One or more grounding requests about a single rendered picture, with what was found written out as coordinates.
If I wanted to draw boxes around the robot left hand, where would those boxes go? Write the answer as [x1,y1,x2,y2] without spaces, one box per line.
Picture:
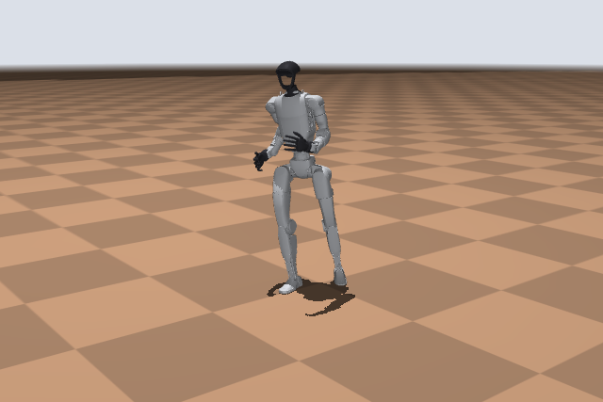
[284,132,316,153]

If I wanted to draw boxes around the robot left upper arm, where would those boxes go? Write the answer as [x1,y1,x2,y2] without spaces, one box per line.
[305,95,330,137]

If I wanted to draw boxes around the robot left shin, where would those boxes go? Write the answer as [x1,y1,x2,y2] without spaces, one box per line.
[326,225,342,271]

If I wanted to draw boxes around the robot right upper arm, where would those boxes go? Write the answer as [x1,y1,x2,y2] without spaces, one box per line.
[266,97,281,136]

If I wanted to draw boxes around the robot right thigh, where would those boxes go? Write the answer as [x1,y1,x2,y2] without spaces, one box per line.
[272,164,297,235]

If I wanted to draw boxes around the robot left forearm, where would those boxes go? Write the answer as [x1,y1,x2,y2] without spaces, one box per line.
[310,129,331,153]

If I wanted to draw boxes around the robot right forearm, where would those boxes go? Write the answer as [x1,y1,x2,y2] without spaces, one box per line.
[267,130,285,158]

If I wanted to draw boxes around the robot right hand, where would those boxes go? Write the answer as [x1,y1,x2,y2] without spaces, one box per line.
[253,149,269,171]

